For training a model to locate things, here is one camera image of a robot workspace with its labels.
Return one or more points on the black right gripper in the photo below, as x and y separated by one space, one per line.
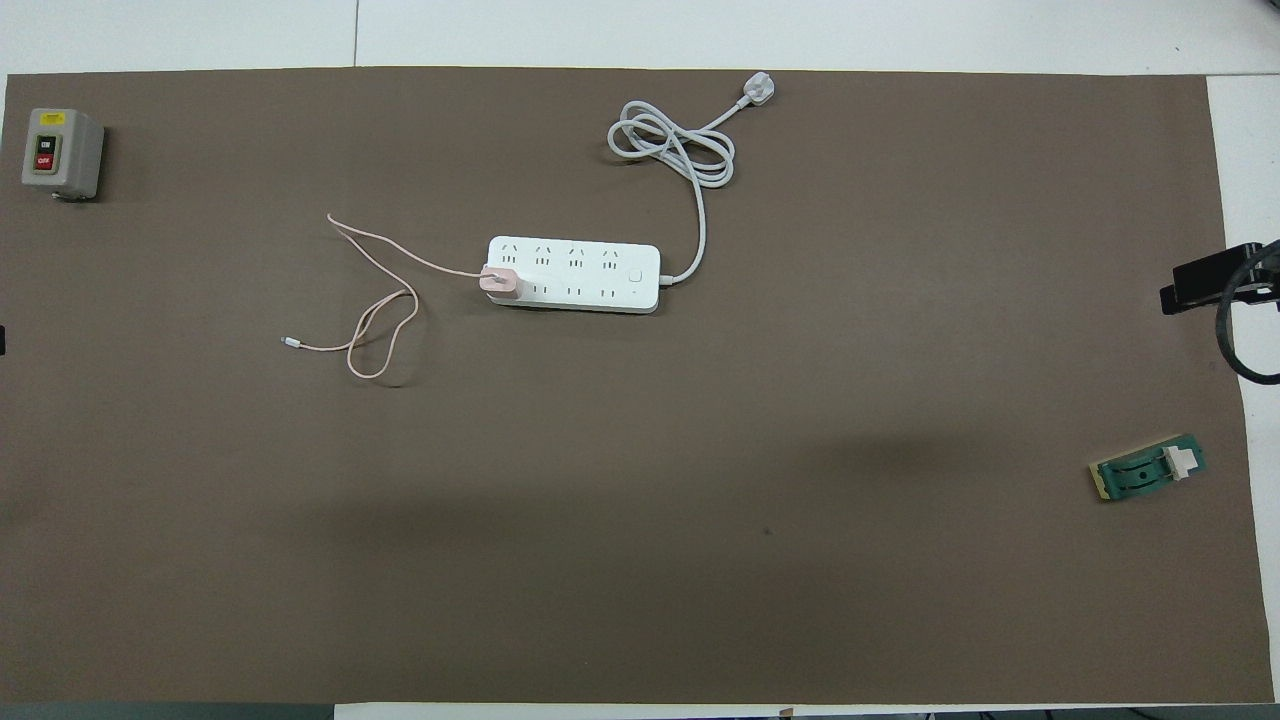
1268 282

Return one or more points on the pink charger adapter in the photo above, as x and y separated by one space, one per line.
500 284

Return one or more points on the white power strip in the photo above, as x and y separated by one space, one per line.
580 275

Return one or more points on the brown table mat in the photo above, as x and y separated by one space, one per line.
640 580

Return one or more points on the green knife switch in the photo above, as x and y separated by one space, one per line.
1140 475

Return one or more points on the grey on-off switch box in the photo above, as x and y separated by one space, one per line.
75 150

